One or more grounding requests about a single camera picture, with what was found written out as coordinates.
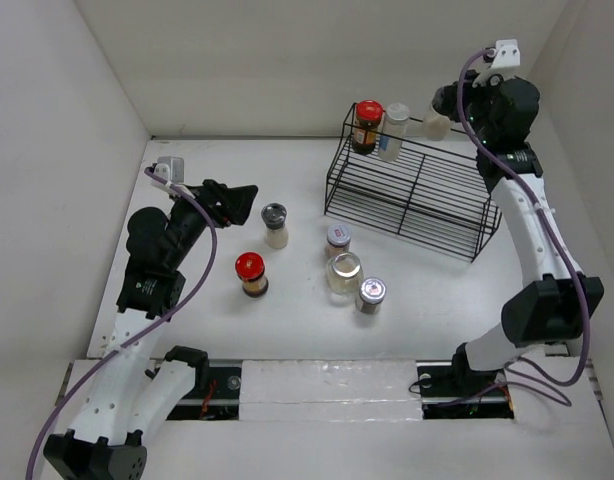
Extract silver lid white bottle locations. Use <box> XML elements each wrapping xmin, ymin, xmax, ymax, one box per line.
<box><xmin>378</xmin><ymin>103</ymin><xmax>410</xmax><ymax>162</ymax></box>

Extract flat black lid grinder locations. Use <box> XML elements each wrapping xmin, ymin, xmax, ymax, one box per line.
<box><xmin>261</xmin><ymin>203</ymin><xmax>289</xmax><ymax>249</ymax></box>

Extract labelled lid brown jar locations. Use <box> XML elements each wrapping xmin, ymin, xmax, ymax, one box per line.
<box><xmin>355</xmin><ymin>277</ymin><xmax>387</xmax><ymax>315</ymax></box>

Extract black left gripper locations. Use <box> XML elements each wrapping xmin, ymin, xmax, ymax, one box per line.
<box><xmin>164</xmin><ymin>179</ymin><xmax>256</xmax><ymax>269</ymax></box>

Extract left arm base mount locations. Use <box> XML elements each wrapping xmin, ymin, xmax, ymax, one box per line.
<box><xmin>167</xmin><ymin>362</ymin><xmax>242</xmax><ymax>421</ymax></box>

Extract labelled lid pink jar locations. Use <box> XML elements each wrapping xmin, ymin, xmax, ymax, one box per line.
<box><xmin>325</xmin><ymin>223</ymin><xmax>351</xmax><ymax>258</ymax></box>

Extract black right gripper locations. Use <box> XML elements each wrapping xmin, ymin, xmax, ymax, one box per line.
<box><xmin>443</xmin><ymin>68</ymin><xmax>504</xmax><ymax>145</ymax></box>

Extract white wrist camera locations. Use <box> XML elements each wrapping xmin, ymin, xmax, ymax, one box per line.
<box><xmin>473</xmin><ymin>39</ymin><xmax>521</xmax><ymax>86</ymax></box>
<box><xmin>151</xmin><ymin>156</ymin><xmax>185</xmax><ymax>191</ymax></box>

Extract black knob lid grinder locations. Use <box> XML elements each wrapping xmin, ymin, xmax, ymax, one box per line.
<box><xmin>422</xmin><ymin>83</ymin><xmax>459</xmax><ymax>141</ymax></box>

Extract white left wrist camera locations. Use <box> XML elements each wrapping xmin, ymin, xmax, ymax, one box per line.
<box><xmin>151</xmin><ymin>156</ymin><xmax>185</xmax><ymax>191</ymax></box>

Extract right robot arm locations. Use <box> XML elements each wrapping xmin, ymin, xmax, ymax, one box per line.
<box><xmin>449</xmin><ymin>71</ymin><xmax>604</xmax><ymax>394</ymax></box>

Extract black wire rack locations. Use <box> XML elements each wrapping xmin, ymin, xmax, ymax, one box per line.
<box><xmin>323</xmin><ymin>107</ymin><xmax>502</xmax><ymax>261</ymax></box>

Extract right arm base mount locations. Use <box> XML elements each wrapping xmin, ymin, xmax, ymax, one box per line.
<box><xmin>409</xmin><ymin>362</ymin><xmax>514</xmax><ymax>420</ymax></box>

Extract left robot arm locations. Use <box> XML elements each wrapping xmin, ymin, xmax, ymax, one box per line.
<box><xmin>43</xmin><ymin>180</ymin><xmax>258</xmax><ymax>479</ymax></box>

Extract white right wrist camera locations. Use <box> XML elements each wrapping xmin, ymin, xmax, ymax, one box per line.
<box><xmin>473</xmin><ymin>39</ymin><xmax>521</xmax><ymax>86</ymax></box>

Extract red lid sauce jar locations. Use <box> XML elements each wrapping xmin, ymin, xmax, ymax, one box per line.
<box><xmin>235</xmin><ymin>252</ymin><xmax>269</xmax><ymax>298</ymax></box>
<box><xmin>351</xmin><ymin>100</ymin><xmax>384</xmax><ymax>155</ymax></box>

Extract open clear glass jar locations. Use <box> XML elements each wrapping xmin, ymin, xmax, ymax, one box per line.
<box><xmin>326</xmin><ymin>252</ymin><xmax>364</xmax><ymax>295</ymax></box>

